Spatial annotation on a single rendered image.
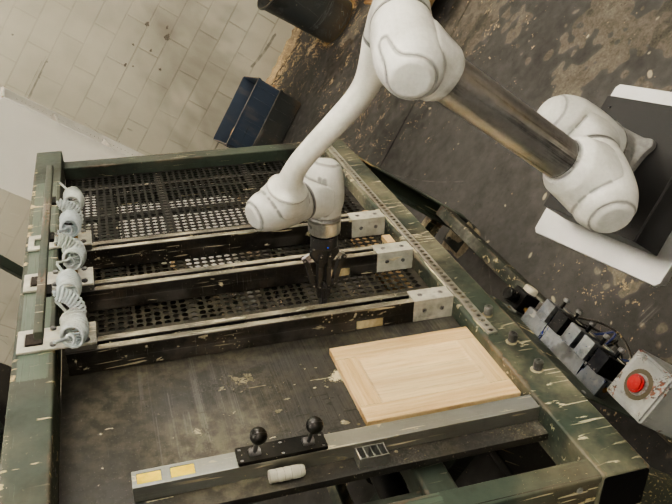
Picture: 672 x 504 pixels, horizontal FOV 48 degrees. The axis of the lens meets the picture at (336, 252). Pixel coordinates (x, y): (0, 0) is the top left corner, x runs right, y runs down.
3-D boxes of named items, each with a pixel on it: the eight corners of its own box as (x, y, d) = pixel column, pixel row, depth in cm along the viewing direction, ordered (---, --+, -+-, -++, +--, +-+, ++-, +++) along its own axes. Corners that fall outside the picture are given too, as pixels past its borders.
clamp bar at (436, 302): (454, 319, 220) (462, 247, 209) (23, 388, 188) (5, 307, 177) (440, 302, 229) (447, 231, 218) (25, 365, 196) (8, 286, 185)
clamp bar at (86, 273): (414, 270, 246) (419, 203, 235) (29, 323, 214) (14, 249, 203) (403, 256, 255) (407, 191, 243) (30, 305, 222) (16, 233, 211)
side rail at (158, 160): (321, 169, 342) (321, 146, 337) (67, 193, 312) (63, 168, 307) (316, 163, 349) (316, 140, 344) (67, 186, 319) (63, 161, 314)
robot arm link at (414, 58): (635, 154, 184) (665, 216, 169) (582, 193, 193) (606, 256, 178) (402, -26, 148) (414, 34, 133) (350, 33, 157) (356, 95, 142)
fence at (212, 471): (538, 419, 181) (540, 406, 180) (134, 503, 156) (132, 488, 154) (527, 407, 186) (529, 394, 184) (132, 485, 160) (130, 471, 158)
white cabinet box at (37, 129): (260, 219, 597) (1, 96, 499) (226, 283, 603) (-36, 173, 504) (239, 200, 651) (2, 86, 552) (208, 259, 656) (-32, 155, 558)
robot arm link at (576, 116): (617, 111, 197) (563, 69, 187) (639, 156, 185) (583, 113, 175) (568, 150, 206) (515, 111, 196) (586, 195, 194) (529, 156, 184)
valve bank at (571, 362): (676, 380, 190) (618, 350, 179) (640, 423, 194) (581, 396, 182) (566, 285, 233) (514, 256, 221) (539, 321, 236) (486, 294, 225)
